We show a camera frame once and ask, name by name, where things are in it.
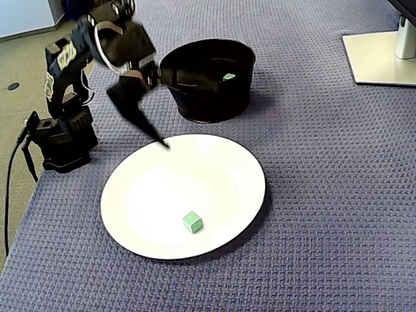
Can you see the blue bin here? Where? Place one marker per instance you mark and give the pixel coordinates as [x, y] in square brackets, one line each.
[74, 8]

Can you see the black robot arm with stickers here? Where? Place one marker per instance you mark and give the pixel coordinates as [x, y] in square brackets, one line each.
[58, 94]

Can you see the white round plate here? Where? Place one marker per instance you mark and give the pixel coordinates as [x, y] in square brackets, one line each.
[195, 182]

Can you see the round dark floor outlet cover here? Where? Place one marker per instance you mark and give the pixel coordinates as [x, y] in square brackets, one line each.
[13, 86]

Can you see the silver monitor stand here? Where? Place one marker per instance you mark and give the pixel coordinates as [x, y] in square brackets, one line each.
[373, 58]

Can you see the blue woven table cloth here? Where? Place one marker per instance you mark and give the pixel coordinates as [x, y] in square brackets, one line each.
[325, 195]

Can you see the dark monitor screen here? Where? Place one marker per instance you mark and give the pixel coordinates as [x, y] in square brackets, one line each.
[410, 5]

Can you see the black metal bucket container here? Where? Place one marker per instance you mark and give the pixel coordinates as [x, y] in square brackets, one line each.
[211, 107]

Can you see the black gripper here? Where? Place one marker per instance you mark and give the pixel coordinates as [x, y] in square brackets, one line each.
[127, 99]

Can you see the green cube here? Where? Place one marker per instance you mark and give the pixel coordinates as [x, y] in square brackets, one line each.
[193, 222]
[228, 77]

